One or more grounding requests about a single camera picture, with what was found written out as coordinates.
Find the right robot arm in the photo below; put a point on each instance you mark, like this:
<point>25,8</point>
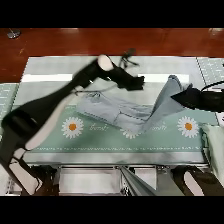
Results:
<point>210,100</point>

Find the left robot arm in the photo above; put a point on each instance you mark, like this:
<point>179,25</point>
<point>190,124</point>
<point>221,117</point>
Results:
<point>43,107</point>

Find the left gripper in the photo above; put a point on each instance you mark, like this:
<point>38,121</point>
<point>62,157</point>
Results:
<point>131,83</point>

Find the pale green garment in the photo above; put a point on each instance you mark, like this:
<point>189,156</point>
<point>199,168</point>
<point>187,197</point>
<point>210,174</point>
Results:
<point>215,146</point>

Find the grey shirt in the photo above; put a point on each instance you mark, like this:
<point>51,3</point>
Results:
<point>113,110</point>

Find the silver frame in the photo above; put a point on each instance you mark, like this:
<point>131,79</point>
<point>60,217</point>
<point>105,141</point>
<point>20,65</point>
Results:
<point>140,186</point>

